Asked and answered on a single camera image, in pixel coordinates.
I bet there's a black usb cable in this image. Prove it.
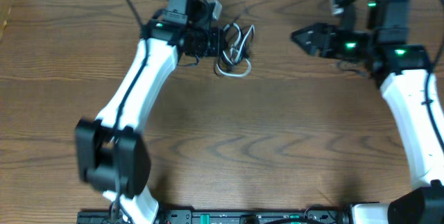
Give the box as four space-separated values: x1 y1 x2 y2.
213 24 256 76

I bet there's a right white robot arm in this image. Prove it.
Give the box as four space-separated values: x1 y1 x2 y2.
290 0 443 223

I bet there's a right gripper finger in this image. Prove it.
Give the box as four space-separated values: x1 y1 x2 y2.
290 23 318 40
293 39 317 56

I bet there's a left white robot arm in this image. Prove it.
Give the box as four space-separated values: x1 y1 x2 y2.
74 0 225 223

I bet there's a white usb cable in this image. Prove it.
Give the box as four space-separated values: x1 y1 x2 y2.
215 22 256 78

